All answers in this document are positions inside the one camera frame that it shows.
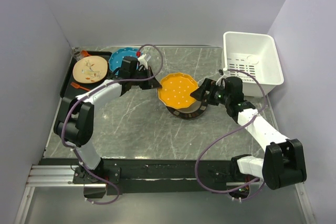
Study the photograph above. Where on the brown rimmed beige plate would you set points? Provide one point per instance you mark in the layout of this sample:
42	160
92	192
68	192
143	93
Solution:
192	112

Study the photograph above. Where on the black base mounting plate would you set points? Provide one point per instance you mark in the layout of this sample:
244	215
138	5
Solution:
170	176

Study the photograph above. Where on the orange polka dot plate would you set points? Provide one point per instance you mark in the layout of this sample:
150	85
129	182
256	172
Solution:
176	89

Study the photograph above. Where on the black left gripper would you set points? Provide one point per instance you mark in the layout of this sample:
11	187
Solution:
151	83

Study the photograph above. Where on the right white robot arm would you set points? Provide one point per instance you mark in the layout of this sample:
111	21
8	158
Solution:
283	163

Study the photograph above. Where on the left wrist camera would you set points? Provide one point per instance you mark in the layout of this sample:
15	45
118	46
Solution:
143	60

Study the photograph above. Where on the blue polka dot plate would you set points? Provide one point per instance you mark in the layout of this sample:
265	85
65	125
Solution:
116	58

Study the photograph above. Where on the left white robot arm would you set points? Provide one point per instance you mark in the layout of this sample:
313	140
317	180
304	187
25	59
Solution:
75	118

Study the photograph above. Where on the aluminium rail frame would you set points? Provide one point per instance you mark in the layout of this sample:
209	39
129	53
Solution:
43	176

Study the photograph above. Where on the orange plastic spoon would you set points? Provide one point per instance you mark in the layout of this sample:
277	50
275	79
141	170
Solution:
84	54

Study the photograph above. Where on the white plastic bin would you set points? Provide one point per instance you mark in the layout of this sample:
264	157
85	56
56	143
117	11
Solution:
255	54

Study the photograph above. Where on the clear glass cup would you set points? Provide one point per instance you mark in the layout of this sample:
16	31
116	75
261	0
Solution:
76	54

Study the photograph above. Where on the floral beige plate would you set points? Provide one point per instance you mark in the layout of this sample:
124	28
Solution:
90	69

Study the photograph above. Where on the orange plastic fork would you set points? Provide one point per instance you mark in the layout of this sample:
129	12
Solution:
78	86

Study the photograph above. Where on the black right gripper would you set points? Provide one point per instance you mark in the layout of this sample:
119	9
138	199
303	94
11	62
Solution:
199	94

